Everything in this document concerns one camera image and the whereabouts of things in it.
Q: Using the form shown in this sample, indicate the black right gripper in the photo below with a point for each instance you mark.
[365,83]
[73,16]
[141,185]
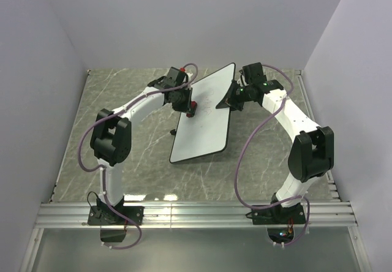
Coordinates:
[226,102]

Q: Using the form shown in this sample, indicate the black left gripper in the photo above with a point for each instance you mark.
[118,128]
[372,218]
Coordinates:
[187,108]

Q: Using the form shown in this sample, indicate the red bone-shaped eraser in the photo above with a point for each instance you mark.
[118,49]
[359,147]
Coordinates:
[192,109]

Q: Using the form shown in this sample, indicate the white whiteboard black frame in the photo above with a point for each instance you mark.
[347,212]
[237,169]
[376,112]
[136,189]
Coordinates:
[207,131]

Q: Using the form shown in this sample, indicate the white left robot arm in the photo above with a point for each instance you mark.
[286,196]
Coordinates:
[111,138]

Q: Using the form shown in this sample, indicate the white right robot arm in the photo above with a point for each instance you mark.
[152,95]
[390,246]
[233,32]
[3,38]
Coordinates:
[312,152]

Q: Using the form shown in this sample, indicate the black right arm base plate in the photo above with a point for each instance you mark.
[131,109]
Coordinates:
[278,215]

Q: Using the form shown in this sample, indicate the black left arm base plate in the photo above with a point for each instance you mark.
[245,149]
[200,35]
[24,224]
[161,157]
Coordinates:
[103,216]

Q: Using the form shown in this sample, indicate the aluminium front rail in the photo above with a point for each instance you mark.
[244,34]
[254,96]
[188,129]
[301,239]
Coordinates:
[190,215]

